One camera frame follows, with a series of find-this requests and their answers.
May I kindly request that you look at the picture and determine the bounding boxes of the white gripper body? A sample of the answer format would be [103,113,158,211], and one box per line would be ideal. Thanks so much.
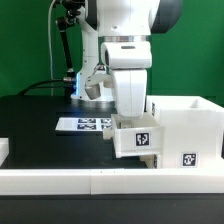
[112,69,147,118]

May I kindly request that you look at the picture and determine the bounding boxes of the white drawer box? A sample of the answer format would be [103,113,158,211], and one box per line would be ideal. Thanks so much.
[140,155,157,169]
[103,114,164,158]

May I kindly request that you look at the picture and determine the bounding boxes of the white drawer cabinet frame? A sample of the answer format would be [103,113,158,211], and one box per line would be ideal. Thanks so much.
[147,96,224,169]

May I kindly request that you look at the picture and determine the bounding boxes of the white front drawer box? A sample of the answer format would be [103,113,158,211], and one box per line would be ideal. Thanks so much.
[140,155,157,169]

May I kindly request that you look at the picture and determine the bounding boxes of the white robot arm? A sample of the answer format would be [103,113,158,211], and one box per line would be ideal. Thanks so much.
[72,0,183,120]

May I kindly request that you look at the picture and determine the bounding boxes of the fiducial marker sheet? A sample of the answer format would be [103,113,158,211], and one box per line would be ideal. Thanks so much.
[56,117,111,132]

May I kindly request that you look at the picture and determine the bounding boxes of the white left barrier block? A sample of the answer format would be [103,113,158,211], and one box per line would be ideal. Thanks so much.
[0,138,9,166]

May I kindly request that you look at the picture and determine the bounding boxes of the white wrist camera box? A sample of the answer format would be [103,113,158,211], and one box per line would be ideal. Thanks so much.
[101,41,152,69]

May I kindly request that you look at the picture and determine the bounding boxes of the white cable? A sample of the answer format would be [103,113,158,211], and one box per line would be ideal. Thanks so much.
[47,0,58,97]

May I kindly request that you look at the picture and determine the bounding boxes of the black cable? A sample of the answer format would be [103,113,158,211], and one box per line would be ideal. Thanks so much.
[17,78,73,97]

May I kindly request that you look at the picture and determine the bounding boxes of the white front barrier rail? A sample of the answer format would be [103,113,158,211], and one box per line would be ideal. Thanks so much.
[0,169,224,195]

